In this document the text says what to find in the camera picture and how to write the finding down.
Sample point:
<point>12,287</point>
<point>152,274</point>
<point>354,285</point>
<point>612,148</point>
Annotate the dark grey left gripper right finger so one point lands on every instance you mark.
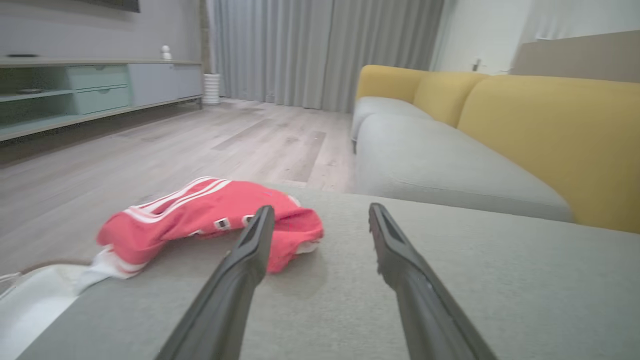
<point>420,300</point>

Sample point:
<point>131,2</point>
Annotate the pale green TV cabinet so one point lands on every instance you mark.
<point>150,80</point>

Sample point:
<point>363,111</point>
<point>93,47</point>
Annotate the small white figurine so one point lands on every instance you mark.
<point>166,52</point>

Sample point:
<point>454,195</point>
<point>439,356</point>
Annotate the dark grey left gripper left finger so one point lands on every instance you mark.
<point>235,280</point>

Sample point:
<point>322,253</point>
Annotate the red and white garment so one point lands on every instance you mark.
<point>200,210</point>

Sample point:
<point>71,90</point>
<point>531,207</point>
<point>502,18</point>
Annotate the grey and yellow sofa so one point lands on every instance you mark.
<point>425,160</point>

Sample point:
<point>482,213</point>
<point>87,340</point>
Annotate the beige flat panel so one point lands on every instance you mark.
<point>580,57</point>

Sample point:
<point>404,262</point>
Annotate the white ribbed cylinder stand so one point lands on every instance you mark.
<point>211,90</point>

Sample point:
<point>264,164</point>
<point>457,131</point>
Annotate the grey pleated curtain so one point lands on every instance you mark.
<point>310,50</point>

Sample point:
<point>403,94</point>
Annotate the flat dark object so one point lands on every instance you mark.
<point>21,55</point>

